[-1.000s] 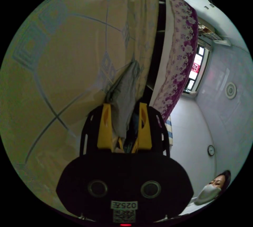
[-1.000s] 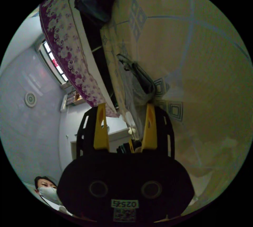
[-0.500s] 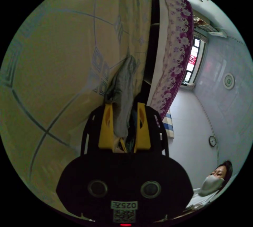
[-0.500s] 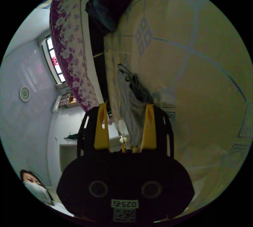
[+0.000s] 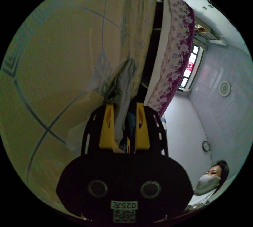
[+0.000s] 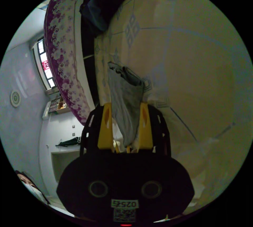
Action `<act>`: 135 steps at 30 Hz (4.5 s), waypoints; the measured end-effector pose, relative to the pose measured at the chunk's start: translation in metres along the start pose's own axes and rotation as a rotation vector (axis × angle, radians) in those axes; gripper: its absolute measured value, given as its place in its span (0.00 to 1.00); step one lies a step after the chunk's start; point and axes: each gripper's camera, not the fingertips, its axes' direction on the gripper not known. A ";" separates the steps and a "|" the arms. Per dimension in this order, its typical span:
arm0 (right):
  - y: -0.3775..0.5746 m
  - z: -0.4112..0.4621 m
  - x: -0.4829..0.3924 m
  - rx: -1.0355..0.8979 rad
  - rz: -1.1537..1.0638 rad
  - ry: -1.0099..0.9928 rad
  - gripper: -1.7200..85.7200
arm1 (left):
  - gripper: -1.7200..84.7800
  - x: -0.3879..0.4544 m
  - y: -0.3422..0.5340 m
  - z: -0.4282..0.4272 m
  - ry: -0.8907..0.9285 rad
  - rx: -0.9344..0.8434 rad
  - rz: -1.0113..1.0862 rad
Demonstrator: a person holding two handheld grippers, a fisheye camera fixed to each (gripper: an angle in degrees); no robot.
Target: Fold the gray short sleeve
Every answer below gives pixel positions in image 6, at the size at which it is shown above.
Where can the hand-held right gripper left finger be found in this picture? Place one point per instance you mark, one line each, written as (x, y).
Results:
(104, 132)

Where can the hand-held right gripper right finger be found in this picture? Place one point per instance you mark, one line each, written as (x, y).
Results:
(145, 132)

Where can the gray short sleeve shirt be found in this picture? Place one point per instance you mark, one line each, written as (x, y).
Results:
(126, 100)

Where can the dark green umbrella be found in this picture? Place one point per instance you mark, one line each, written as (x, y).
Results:
(69, 142)

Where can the bed with patterned woven mat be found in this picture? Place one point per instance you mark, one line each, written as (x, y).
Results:
(187, 73)

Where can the purple floral curtain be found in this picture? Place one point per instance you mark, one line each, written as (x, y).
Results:
(63, 61)

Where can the window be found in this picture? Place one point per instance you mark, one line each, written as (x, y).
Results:
(45, 65)

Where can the person's body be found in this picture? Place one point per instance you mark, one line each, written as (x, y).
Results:
(31, 186)

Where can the round ceiling lamp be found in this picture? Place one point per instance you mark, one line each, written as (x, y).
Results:
(15, 98)

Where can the pile of clothes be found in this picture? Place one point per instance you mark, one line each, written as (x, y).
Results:
(98, 7)

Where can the wall shelf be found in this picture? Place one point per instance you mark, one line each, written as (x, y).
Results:
(58, 105)

